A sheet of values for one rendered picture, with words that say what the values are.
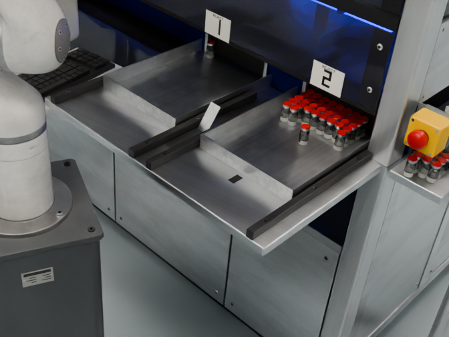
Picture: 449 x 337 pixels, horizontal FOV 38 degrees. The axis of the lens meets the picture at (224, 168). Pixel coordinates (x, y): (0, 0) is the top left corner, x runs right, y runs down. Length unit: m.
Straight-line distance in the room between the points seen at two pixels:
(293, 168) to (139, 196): 0.92
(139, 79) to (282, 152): 0.45
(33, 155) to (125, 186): 1.10
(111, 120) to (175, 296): 0.94
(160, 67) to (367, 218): 0.66
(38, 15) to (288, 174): 0.63
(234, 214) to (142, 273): 1.14
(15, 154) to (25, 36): 0.24
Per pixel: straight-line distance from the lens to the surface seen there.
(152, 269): 2.40
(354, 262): 1.68
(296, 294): 1.89
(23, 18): 1.05
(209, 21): 1.69
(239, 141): 1.48
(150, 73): 1.73
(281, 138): 1.51
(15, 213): 1.28
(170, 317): 2.25
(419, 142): 1.38
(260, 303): 2.02
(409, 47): 1.36
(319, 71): 1.50
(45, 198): 1.28
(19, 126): 1.17
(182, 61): 1.80
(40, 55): 1.07
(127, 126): 1.52
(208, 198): 1.32
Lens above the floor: 1.71
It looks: 36 degrees down
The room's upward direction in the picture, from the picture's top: 6 degrees clockwise
